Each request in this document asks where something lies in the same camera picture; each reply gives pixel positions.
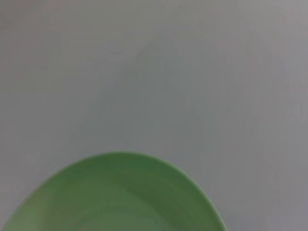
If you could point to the green plastic plate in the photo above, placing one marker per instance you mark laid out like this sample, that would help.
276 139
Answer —
115 197

